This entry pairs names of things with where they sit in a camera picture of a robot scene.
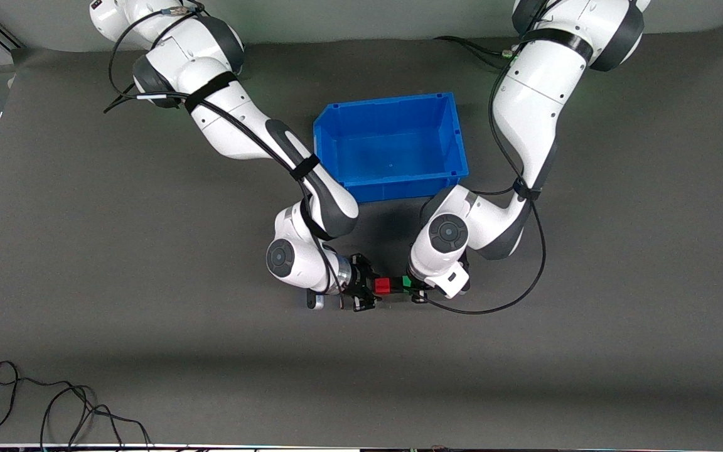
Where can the small black cube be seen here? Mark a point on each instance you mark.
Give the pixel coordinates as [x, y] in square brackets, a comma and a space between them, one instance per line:
[396, 285]

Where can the small green cube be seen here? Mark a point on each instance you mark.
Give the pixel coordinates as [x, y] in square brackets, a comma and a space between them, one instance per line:
[406, 282]

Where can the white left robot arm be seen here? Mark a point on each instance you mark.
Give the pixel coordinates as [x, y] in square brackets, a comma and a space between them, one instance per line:
[531, 100]

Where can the blue plastic storage bin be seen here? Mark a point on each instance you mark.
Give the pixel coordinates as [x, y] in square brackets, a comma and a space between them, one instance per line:
[399, 144]

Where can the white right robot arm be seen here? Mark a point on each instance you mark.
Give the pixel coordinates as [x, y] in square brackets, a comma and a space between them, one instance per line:
[236, 119]

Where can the small red cube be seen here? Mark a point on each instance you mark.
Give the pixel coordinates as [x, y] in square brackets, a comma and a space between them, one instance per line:
[382, 286]

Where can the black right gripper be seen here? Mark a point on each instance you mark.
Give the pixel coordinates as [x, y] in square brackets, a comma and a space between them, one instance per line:
[359, 280]

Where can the dark grey table mat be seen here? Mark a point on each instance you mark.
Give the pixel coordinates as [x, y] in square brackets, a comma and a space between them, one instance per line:
[361, 376]

